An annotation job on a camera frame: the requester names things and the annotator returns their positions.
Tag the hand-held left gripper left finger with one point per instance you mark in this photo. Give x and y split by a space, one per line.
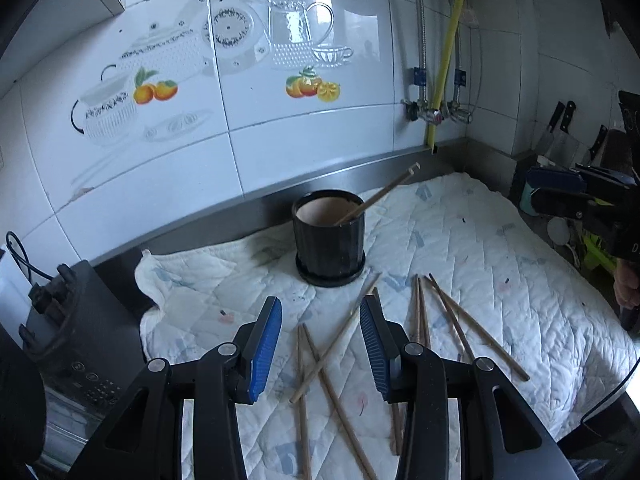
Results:
265 350

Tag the black ribbed utensil holder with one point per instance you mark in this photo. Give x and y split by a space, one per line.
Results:
325 255

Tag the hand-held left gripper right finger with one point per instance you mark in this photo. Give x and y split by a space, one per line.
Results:
372 350

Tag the grey blender base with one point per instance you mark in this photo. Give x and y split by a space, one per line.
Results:
100 320

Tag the white round object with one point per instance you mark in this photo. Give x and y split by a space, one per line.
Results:
559 230

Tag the blue pipe clamp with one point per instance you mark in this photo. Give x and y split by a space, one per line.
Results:
460 77
417 76

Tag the white quilted cloth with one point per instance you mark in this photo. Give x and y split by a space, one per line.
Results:
500 270

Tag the wooden chopstick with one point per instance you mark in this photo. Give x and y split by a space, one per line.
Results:
450 320
414 310
425 315
380 194
343 410
330 347
479 327
303 425

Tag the yellow green object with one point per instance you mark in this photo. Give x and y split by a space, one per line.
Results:
597 255

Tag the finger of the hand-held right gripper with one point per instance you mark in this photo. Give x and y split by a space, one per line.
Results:
552 180
557 206

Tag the metal pipe valve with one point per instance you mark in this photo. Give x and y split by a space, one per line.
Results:
422 111
457 112

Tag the teal cup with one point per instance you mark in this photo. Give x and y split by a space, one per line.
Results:
527 200

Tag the person's right hand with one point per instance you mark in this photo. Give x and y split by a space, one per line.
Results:
627 285

